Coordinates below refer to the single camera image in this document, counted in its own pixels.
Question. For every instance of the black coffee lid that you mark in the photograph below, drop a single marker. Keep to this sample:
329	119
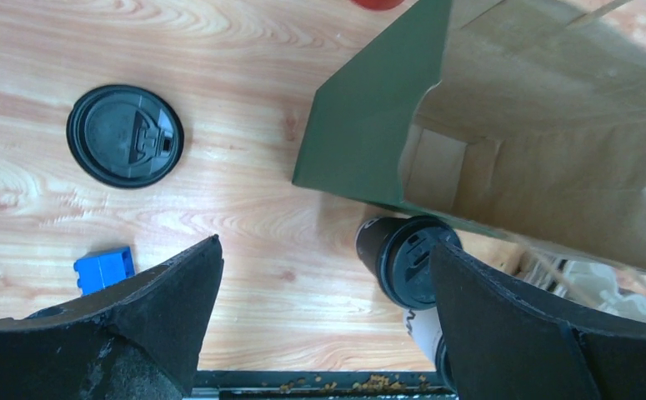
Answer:
442	364
404	263

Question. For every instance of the green paper bag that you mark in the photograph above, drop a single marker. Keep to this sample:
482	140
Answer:
525	118

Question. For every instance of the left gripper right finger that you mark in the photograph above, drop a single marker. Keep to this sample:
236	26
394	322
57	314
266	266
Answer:
508	339

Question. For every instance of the white paper cup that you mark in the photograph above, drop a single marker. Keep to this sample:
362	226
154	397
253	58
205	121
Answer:
424	327

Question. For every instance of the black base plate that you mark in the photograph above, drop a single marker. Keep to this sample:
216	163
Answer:
319	385

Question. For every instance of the red cup holder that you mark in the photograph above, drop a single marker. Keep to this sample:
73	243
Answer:
378	5

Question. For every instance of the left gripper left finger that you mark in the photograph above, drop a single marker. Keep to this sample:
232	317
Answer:
137	339

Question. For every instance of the stack of black lids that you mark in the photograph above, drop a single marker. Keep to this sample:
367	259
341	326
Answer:
124	136

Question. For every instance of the blue toy brick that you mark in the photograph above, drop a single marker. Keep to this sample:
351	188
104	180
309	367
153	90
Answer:
100	270

